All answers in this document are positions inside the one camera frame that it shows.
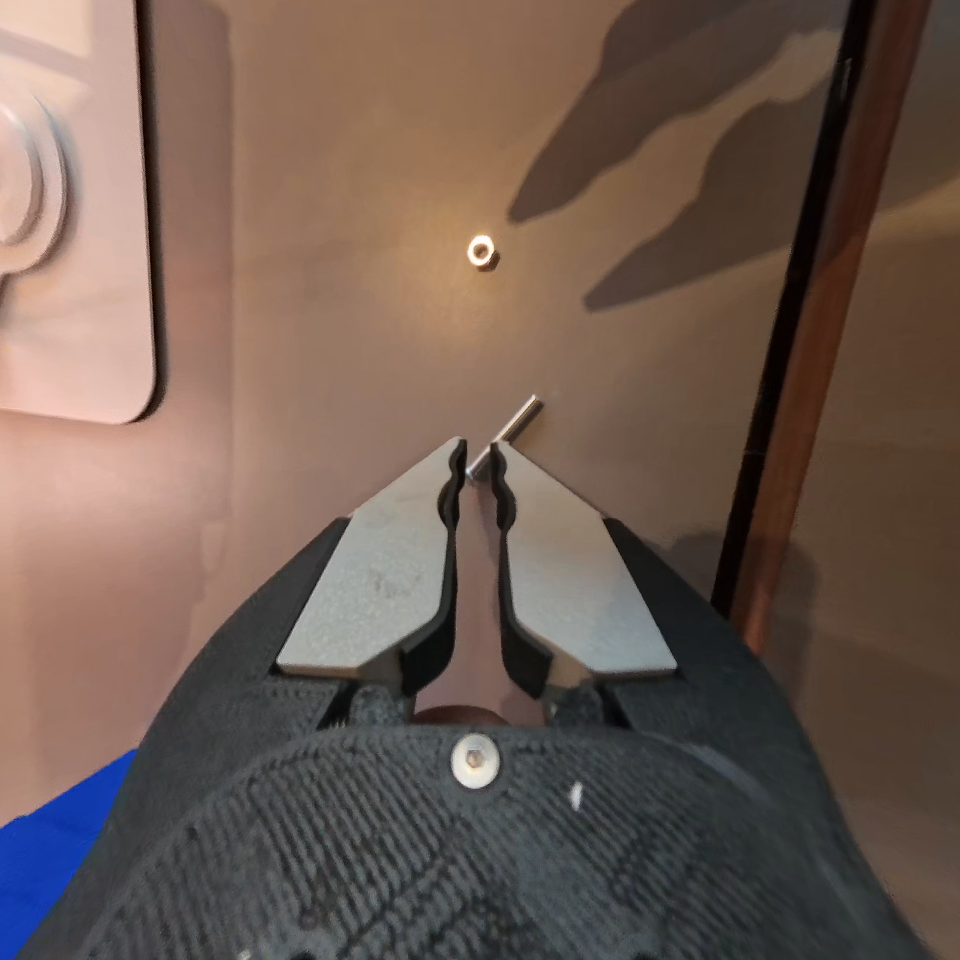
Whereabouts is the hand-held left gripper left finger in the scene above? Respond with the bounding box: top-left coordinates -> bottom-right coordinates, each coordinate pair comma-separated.
276,437 -> 469,700

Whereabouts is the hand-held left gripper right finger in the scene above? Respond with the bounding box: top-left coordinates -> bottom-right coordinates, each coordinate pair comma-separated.
489,441 -> 680,700

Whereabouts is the silver bolt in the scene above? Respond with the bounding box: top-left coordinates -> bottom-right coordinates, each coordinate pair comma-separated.
465,395 -> 543,485

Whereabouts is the blue cloth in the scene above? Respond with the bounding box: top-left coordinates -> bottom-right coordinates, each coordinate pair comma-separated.
0,750 -> 140,960

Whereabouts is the brown wooden strip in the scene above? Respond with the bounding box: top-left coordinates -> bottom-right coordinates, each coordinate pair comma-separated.
708,0 -> 935,655

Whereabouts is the beige moulded tray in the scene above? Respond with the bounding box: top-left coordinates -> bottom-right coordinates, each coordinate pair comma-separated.
0,0 -> 163,426

